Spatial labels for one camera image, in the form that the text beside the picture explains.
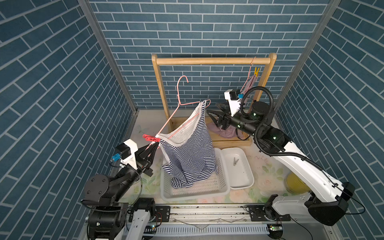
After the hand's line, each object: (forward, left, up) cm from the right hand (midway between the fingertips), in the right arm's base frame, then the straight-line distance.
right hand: (214, 108), depth 59 cm
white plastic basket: (-15, -3, -44) cm, 47 cm away
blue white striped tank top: (-8, +11, -22) cm, 26 cm away
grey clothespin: (0, -16, -45) cm, 48 cm away
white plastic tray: (-5, -19, -46) cm, 50 cm away
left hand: (-18, +17, -2) cm, 25 cm away
